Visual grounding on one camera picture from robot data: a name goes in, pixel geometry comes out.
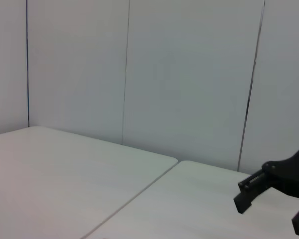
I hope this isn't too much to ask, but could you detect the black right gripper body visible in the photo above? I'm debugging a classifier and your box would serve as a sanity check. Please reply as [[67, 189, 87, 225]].
[[261, 140, 299, 200]]

